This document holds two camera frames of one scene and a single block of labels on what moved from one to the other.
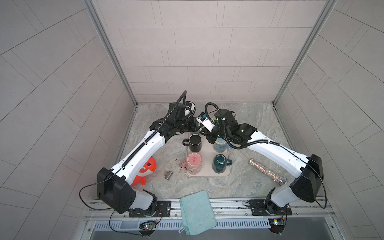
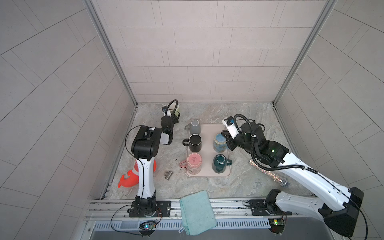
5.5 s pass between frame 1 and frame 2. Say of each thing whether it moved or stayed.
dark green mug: stayed
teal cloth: stayed
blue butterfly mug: stayed
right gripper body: moved
